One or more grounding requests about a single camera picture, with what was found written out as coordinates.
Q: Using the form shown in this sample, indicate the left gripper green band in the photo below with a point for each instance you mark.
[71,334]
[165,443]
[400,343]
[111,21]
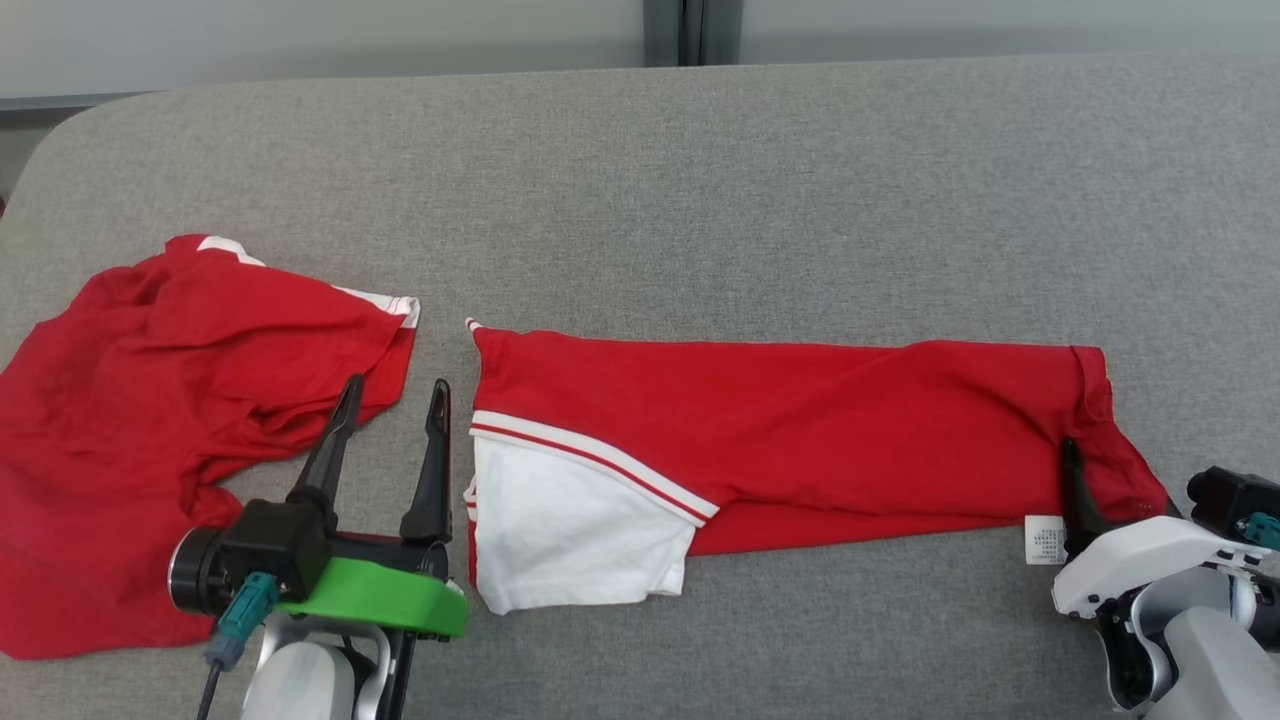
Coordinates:
[380,600]

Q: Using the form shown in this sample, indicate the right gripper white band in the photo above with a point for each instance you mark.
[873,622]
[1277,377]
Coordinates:
[1140,550]

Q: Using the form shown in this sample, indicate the red shorts white trim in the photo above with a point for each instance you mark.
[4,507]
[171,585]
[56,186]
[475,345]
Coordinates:
[150,420]

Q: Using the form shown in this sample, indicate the red basketball jersey white sleeves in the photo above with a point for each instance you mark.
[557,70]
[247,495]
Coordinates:
[800,430]

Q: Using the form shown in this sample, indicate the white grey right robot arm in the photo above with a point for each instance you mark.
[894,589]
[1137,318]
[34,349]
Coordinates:
[1210,660]

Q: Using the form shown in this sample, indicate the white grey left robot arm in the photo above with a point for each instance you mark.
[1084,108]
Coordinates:
[300,685]

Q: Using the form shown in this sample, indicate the grey fabric sofa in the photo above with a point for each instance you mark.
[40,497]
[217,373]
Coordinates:
[700,200]

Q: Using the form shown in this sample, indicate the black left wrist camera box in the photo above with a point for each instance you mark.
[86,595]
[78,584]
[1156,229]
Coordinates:
[270,545]

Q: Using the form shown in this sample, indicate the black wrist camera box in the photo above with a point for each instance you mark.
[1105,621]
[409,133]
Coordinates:
[270,545]
[1225,500]

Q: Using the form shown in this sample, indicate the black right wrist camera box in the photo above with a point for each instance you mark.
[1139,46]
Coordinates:
[1225,500]

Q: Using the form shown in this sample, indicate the grey partition post with feet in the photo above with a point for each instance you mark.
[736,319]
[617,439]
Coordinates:
[690,30]

